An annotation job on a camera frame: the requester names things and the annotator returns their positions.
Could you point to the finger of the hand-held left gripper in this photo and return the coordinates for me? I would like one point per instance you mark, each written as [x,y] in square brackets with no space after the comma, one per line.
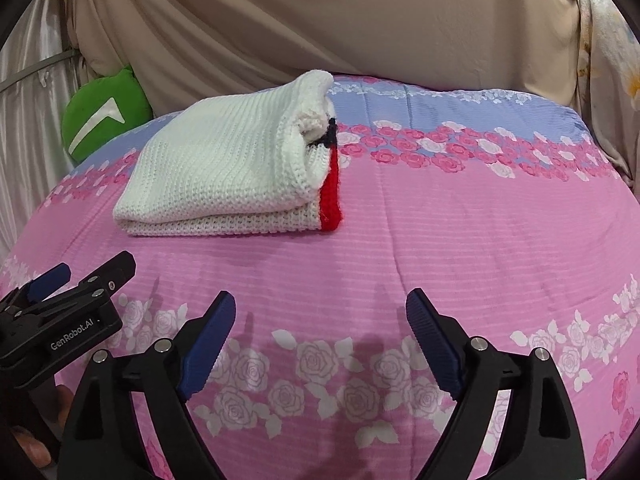
[107,272]
[50,277]

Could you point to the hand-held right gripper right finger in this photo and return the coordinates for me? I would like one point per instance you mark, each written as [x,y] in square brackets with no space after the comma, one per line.
[435,350]

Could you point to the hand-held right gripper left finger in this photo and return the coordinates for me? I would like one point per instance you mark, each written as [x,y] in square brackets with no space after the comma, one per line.
[210,350]

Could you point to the person's left hand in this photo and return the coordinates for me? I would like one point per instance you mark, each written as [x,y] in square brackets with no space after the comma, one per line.
[62,400]

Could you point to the pink floral bed sheet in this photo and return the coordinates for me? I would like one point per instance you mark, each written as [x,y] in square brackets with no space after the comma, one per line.
[425,260]

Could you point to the silver satin curtain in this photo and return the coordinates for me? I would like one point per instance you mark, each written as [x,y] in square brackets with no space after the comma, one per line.
[30,135]

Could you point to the green plush pillow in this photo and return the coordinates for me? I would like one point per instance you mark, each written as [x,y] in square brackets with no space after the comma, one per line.
[100,115]

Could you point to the beige draped cloth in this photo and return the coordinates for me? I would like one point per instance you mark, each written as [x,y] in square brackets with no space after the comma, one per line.
[325,20]

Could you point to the cream floral cloth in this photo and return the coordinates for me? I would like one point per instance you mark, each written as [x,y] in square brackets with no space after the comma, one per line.
[607,60]

